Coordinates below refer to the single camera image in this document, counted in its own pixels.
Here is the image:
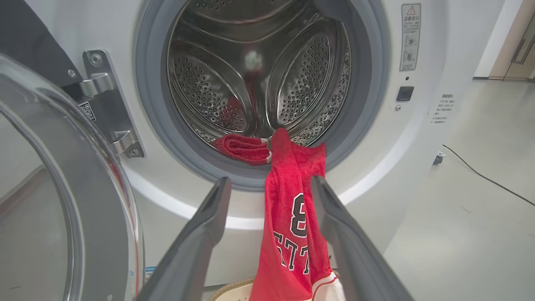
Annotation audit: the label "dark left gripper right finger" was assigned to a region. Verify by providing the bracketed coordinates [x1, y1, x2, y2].
[311, 176, 414, 301]

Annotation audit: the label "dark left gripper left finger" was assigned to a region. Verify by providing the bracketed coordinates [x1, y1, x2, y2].
[136, 176, 232, 301]

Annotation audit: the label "red basketball jersey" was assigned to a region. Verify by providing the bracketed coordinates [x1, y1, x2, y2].
[250, 128, 346, 301]

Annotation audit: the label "black glass washing machine door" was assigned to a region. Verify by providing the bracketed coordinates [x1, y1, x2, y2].
[0, 0, 145, 301]

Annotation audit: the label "cream perforated laundry basket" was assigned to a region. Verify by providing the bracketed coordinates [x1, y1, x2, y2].
[208, 274, 348, 301]

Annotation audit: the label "white front-load washing machine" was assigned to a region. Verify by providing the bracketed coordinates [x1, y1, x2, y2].
[25, 0, 507, 290]

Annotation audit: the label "grey rubber door gasket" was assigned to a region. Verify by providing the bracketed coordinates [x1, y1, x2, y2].
[135, 0, 392, 192]

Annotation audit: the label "steel washing drum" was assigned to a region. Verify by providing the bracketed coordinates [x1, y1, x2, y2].
[166, 0, 352, 148]

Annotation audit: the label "metal door hinge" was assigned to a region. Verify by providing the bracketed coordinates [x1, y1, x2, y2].
[63, 49, 145, 159]

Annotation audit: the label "wooden room door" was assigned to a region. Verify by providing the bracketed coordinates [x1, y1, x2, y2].
[488, 0, 535, 82]

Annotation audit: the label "small printed text label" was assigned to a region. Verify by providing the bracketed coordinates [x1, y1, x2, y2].
[431, 94, 454, 125]

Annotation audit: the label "small QR code sticker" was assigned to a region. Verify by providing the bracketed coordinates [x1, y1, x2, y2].
[79, 102, 97, 122]

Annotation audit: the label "grey warning label sticker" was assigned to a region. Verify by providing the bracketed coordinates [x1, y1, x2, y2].
[399, 3, 422, 72]

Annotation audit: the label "thin black floor cable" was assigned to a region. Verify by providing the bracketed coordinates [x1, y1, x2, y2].
[442, 144, 535, 208]

